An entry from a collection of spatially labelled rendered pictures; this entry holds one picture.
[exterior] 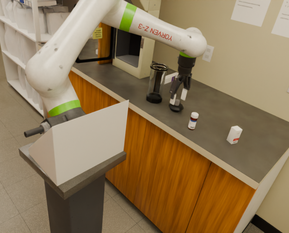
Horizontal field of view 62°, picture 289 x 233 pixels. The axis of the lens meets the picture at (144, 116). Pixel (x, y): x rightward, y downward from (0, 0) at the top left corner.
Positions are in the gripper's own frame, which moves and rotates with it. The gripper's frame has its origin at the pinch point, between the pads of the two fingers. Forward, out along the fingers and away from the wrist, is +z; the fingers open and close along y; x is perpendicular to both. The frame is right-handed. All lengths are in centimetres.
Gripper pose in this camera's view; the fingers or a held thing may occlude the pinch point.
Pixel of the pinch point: (178, 98)
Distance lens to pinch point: 143.6
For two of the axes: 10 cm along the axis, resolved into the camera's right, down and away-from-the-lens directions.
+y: -7.2, 2.8, -6.4
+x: 6.9, 4.5, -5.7
